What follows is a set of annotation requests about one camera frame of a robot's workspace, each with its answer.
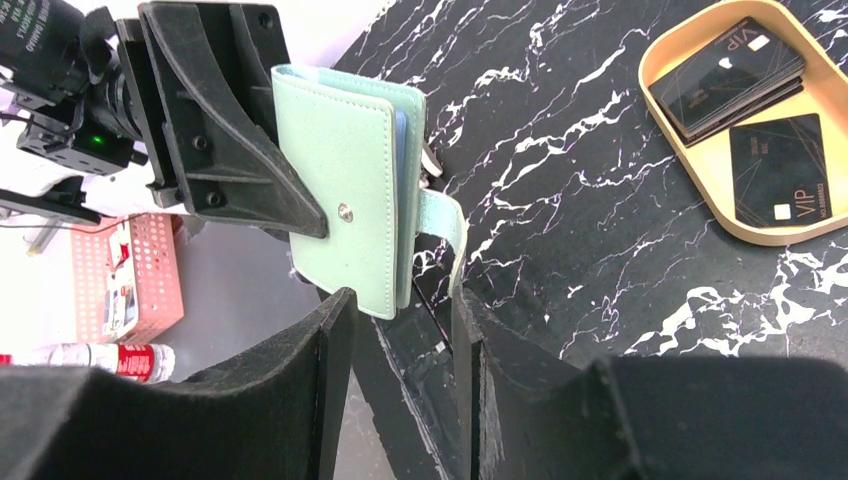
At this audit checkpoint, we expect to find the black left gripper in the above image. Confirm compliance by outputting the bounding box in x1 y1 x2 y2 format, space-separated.
1 1 328 238

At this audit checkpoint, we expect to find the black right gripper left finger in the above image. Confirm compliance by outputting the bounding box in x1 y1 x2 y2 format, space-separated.
1 288 358 479

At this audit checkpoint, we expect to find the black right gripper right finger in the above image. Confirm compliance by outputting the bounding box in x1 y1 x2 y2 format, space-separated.
452 288 847 479

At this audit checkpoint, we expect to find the mint green card holder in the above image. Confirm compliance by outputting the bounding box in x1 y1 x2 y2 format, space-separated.
271 64 468 320

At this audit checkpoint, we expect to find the black credit card stack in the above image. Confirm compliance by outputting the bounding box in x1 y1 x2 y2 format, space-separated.
649 16 806 146

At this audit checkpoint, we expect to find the red labelled plastic bottle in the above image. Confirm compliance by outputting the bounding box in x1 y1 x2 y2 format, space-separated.
1 343 176 383

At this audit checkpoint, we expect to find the pink perforated basket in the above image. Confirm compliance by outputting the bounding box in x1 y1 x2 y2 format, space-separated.
70 214 184 344

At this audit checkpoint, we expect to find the orange oval tray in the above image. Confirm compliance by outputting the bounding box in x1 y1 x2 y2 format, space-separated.
638 1 847 246

